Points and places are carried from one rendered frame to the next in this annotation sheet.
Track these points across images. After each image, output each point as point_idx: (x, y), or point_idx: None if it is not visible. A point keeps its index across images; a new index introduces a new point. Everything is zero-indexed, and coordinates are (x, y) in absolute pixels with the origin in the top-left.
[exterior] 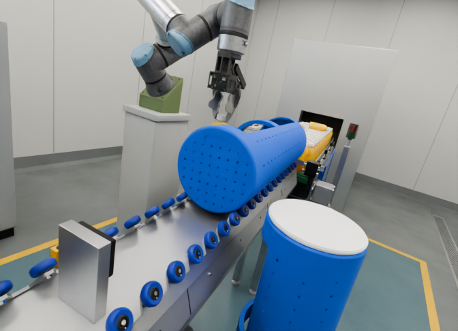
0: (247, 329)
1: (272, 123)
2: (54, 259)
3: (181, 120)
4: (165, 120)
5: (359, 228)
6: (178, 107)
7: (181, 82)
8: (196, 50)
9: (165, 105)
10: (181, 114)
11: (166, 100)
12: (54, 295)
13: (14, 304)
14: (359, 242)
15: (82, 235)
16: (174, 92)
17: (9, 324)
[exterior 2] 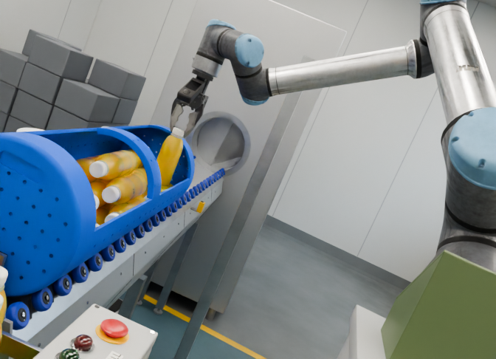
0: None
1: (111, 128)
2: (194, 187)
3: (349, 358)
4: (350, 328)
5: (20, 130)
6: (395, 341)
7: (435, 263)
8: (240, 90)
9: (391, 315)
10: (364, 349)
11: (398, 301)
12: (184, 193)
13: None
14: (35, 129)
15: (184, 156)
16: (413, 288)
17: (187, 190)
